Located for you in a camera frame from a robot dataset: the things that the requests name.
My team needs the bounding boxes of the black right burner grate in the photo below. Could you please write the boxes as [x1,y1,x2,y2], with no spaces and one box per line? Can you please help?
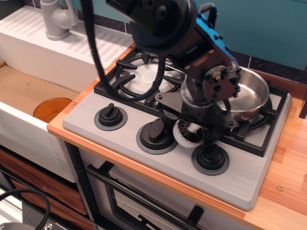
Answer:
[219,80,292,157]

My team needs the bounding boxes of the grey toy faucet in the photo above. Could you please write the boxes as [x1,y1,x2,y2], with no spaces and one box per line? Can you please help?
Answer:
[40,0,78,41]

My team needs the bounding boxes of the black middle stove knob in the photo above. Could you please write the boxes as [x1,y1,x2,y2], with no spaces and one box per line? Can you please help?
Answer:
[136,118,177,155]

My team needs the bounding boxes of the black burner grate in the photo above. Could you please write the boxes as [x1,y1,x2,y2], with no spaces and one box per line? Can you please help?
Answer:
[106,47,186,98]
[219,80,292,157]

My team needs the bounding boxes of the black stove knob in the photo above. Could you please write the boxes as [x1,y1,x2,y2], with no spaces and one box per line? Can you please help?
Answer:
[191,144,230,176]
[94,103,128,131]
[136,118,177,155]

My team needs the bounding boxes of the oven door with black handle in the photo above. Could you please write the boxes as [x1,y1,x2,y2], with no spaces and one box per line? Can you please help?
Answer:
[86,161,248,230]

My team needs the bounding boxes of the white toy mushroom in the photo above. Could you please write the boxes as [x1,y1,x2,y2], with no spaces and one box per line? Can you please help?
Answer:
[173,119,205,149]

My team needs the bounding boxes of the wooden drawer fronts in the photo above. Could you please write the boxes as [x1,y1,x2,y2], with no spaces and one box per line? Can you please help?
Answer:
[0,148,96,230]

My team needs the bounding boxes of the black left burner grate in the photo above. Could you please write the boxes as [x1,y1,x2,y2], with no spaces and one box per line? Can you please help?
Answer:
[106,47,186,98]

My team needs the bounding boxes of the stainless steel pot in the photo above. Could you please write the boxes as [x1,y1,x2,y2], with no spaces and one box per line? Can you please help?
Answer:
[165,66,271,123]

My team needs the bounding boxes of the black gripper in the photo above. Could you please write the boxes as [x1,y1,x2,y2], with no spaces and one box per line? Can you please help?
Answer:
[155,65,241,146]

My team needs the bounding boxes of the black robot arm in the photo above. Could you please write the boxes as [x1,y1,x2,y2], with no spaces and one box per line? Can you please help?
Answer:
[107,0,241,145]

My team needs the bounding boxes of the grey toy stove top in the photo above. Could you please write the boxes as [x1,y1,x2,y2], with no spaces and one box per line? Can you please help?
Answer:
[61,44,293,211]

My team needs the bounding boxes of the black left stove knob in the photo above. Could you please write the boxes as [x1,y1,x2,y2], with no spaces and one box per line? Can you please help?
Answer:
[94,103,128,131]

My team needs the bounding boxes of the black right stove knob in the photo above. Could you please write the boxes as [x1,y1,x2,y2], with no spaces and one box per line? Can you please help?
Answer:
[191,144,230,176]

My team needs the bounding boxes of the white toy sink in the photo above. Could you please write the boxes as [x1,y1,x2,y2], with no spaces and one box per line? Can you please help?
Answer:
[0,5,140,184]

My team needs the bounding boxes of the black braided cable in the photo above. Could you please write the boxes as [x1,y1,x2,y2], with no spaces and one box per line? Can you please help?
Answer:
[0,0,219,230]

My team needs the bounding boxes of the orange plastic bowl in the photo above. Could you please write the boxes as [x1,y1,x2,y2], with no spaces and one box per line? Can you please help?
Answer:
[33,98,72,123]

